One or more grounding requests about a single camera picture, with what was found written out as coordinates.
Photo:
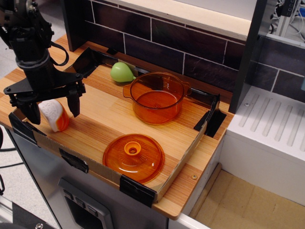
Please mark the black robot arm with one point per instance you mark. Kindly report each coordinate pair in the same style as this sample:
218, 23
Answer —
28, 34

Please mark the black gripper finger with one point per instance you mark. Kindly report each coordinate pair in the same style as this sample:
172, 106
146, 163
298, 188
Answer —
31, 111
74, 104

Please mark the orange transparent pot lid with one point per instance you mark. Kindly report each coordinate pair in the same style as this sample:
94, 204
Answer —
136, 156

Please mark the grey toy oven door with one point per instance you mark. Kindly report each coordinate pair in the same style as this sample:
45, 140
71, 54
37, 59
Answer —
77, 198

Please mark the dark grey vertical post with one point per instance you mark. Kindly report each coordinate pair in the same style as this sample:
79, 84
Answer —
259, 28

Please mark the orange transparent plastic pot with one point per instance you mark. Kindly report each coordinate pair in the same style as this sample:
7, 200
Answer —
157, 97

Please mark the green toy pear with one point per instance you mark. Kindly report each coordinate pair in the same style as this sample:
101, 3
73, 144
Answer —
121, 73

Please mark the white toy sink drainboard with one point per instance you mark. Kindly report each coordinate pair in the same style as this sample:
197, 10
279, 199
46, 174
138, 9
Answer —
264, 144

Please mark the cardboard fence with black tape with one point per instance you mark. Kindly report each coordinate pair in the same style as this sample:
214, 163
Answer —
189, 141

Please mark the white and orange toy sushi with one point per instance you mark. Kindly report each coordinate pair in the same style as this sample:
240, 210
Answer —
55, 114

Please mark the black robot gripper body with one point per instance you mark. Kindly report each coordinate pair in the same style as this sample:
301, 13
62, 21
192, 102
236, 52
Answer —
44, 82

